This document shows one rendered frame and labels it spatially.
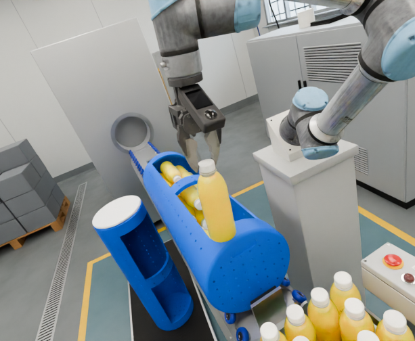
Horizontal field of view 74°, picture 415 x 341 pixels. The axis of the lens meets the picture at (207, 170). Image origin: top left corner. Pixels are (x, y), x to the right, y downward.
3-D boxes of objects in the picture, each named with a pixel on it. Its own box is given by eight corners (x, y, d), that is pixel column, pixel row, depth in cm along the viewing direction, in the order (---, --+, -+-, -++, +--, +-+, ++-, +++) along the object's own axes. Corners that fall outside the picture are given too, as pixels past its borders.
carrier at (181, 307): (150, 333, 179) (191, 327, 174) (83, 234, 141) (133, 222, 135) (159, 296, 204) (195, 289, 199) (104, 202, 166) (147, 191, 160)
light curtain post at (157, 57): (227, 234, 262) (159, 50, 188) (229, 237, 257) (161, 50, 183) (221, 237, 261) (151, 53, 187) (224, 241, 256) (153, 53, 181)
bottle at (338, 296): (337, 312, 80) (330, 268, 72) (365, 320, 76) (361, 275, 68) (333, 335, 75) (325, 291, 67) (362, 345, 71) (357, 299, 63)
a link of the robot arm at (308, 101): (314, 103, 110) (325, 79, 98) (323, 131, 105) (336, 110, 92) (284, 106, 110) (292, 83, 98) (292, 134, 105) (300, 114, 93)
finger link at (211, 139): (215, 152, 70) (203, 121, 65) (227, 161, 65) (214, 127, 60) (205, 158, 69) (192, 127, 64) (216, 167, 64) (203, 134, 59)
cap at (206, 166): (202, 176, 62) (200, 170, 61) (198, 170, 65) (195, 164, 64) (218, 171, 62) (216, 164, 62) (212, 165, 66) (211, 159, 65)
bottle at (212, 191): (214, 245, 68) (197, 181, 60) (206, 229, 74) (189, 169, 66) (240, 235, 69) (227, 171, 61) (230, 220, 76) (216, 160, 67)
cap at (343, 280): (336, 275, 70) (335, 270, 69) (353, 279, 68) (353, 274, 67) (333, 288, 68) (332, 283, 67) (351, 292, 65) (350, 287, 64)
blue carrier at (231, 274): (198, 186, 164) (183, 143, 152) (296, 281, 88) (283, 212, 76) (154, 207, 157) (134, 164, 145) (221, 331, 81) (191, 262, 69)
